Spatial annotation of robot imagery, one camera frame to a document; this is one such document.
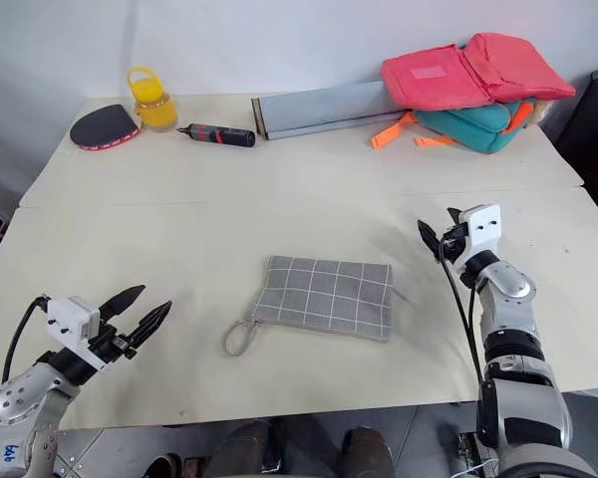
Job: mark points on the pink fabric bag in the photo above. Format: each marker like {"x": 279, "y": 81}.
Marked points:
{"x": 443, "y": 74}

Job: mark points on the grey checked fabric pouch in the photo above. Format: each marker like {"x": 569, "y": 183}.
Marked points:
{"x": 324, "y": 296}

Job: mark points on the beige fluffy pendant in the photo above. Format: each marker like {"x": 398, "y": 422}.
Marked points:
{"x": 539, "y": 112}

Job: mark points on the black chair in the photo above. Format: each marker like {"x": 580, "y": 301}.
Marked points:
{"x": 593, "y": 129}

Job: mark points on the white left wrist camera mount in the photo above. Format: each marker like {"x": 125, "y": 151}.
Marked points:
{"x": 72, "y": 318}

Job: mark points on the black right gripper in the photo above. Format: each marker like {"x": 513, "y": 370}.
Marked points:
{"x": 454, "y": 241}

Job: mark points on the brown dark rounded shape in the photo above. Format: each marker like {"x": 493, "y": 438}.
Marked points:
{"x": 366, "y": 453}

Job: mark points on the black red table tennis paddle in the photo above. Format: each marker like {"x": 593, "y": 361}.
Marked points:
{"x": 102, "y": 127}

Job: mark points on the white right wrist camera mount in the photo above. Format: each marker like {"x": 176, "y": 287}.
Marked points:
{"x": 483, "y": 231}

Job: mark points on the long grey flat box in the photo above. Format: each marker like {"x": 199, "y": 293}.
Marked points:
{"x": 324, "y": 107}

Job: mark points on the small dark rounded shape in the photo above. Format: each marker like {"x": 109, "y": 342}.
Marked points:
{"x": 163, "y": 467}

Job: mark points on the yellow lidded plastic jar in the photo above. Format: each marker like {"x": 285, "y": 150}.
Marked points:
{"x": 152, "y": 107}

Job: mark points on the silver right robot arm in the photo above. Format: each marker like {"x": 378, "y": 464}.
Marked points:
{"x": 515, "y": 348}

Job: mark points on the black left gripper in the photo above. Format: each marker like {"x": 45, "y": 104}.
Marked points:
{"x": 110, "y": 343}

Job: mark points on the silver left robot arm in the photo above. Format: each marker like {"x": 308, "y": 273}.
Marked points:
{"x": 25, "y": 398}

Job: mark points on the black red marker pen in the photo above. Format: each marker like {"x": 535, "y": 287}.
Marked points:
{"x": 219, "y": 134}

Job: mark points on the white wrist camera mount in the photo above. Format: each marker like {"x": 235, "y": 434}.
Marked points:
{"x": 483, "y": 231}
{"x": 72, "y": 318}

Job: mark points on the large dark rounded shape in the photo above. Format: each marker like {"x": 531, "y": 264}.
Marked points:
{"x": 246, "y": 448}

